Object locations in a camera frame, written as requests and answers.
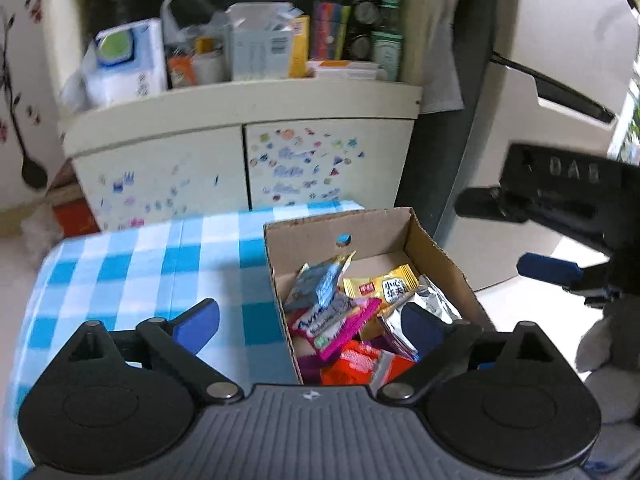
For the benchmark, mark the green tin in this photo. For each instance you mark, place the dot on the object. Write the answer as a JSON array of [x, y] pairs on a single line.
[[386, 55]]

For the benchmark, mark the blue white tissue pack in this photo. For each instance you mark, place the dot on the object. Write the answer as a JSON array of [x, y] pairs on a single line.
[[130, 65]]

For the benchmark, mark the yellow box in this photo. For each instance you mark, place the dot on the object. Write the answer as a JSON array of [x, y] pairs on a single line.
[[300, 45]]

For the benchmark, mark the red patterned cardboard box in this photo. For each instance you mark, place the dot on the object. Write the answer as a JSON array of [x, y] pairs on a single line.
[[75, 205]]

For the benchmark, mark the colourful upright books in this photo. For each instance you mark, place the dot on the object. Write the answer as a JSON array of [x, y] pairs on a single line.
[[329, 30]]

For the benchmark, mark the person's right hand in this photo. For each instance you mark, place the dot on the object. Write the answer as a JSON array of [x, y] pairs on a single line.
[[607, 360]]

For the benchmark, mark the white snack packet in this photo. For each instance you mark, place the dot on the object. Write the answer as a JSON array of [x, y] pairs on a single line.
[[325, 317]]

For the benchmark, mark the purple snack packet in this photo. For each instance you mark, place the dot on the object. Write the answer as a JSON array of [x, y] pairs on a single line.
[[345, 337]]

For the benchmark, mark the orange packet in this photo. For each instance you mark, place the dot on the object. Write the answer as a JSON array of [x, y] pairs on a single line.
[[180, 72]]

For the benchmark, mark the white bottle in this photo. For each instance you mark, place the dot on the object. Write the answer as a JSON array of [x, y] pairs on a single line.
[[207, 62]]

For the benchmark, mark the brown cardboard box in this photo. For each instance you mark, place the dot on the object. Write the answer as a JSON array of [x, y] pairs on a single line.
[[380, 240]]

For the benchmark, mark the cream cabinet with stickers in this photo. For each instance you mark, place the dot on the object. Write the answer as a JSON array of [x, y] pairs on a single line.
[[200, 160]]

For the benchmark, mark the black vase wall decal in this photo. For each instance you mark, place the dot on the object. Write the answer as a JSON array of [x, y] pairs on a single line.
[[22, 125]]

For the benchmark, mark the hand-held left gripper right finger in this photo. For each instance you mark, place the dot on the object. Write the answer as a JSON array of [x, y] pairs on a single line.
[[422, 325]]

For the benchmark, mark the white refrigerator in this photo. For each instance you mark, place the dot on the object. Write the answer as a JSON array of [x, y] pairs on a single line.
[[540, 60]]

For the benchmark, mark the crumpled clear plastic bag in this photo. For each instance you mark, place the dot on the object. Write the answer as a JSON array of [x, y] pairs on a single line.
[[192, 15]]

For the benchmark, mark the white carton box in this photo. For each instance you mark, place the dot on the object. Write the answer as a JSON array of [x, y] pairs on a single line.
[[257, 42]]

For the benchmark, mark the silver foil snack packet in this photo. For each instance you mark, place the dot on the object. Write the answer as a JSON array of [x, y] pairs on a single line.
[[425, 310]]

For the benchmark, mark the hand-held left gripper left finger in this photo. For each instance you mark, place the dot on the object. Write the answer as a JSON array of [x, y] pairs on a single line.
[[197, 322]]

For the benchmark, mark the flat white orange boxes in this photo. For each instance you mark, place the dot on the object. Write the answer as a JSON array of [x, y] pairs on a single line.
[[345, 69]]

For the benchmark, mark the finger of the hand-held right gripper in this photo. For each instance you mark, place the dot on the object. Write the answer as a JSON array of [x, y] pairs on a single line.
[[550, 266], [555, 180]]

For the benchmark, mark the red snack packet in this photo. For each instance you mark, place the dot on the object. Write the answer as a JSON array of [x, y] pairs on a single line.
[[360, 362]]

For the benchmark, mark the dark glass jars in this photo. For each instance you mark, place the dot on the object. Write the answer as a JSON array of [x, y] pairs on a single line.
[[370, 10]]

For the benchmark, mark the yellow snack packet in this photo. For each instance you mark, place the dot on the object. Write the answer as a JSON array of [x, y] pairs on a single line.
[[382, 285]]

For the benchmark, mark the grey hanging cloth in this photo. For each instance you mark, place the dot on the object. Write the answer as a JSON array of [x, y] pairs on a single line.
[[442, 60]]

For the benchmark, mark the blue white checked tablecloth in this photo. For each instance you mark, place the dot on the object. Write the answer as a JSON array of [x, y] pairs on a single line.
[[125, 270]]

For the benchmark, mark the light blue snack packet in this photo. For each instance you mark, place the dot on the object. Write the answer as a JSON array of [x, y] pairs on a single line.
[[317, 280]]

